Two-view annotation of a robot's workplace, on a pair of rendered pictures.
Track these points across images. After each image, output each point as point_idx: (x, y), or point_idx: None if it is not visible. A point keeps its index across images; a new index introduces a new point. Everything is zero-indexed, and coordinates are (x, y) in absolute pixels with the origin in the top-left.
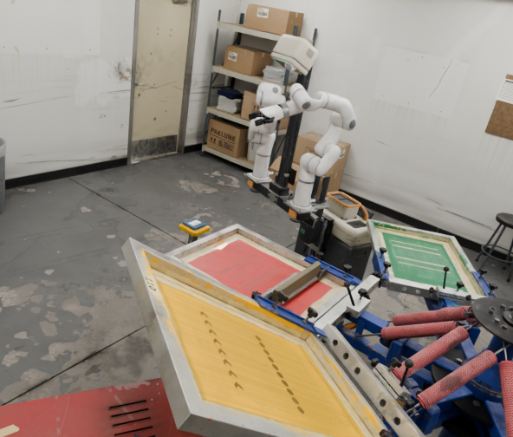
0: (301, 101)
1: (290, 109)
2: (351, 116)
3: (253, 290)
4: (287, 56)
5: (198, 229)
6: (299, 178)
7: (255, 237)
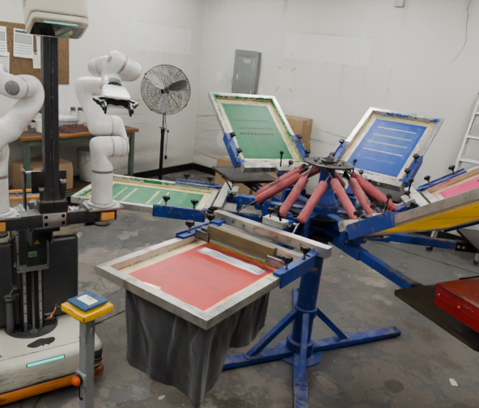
0: (140, 70)
1: None
2: None
3: (244, 274)
4: (76, 16)
5: None
6: (103, 170)
7: (132, 258)
